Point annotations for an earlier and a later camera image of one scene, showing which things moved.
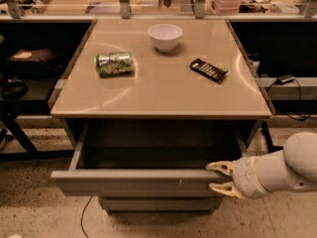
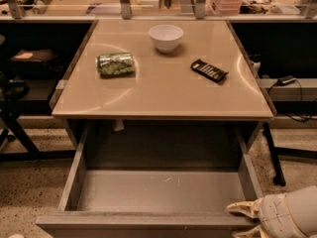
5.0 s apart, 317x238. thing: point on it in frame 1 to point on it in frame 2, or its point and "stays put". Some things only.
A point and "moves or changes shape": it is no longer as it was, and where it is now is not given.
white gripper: [245, 178] to [272, 212]
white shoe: [15, 236] stays put
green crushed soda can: [114, 64] stays put
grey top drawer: [150, 158] moves or changes shape
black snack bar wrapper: [208, 69] stays put
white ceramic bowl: [164, 37] stays put
